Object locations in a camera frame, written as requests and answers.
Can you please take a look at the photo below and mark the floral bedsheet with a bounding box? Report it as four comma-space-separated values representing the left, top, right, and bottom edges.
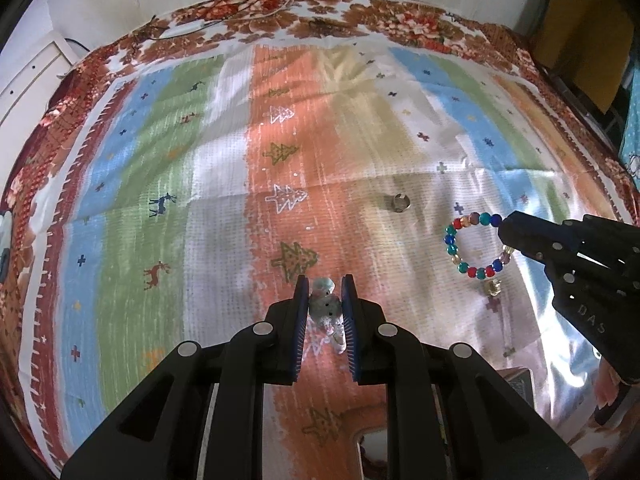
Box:
0, 0, 640, 480

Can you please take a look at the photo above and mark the multicoloured bead bracelet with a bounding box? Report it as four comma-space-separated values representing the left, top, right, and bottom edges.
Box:
444, 212, 516, 281

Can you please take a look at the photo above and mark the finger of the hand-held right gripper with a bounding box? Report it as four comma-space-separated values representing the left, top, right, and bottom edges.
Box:
544, 255, 640, 307
497, 211, 640, 261

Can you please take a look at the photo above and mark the small white figurine charm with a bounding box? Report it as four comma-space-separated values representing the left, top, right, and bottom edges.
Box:
307, 276, 347, 356

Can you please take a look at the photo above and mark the yellow hanging cloth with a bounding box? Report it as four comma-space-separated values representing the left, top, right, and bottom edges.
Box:
532, 0, 635, 113

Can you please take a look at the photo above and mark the white cabinet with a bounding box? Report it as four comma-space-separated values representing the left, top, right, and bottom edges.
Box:
0, 35, 83, 128

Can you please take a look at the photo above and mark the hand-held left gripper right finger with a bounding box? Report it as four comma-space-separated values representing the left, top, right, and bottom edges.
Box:
341, 274, 588, 480

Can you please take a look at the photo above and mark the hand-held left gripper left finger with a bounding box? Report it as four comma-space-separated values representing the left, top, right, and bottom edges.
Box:
60, 275, 311, 480

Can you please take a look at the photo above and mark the striped patterned blanket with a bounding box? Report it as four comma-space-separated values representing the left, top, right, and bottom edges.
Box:
20, 40, 640, 480

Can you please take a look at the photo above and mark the teal printed cloth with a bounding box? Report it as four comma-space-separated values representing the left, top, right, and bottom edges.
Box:
619, 105, 640, 181

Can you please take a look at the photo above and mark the person's right hand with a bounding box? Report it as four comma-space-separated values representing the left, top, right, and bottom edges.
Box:
596, 357, 632, 403

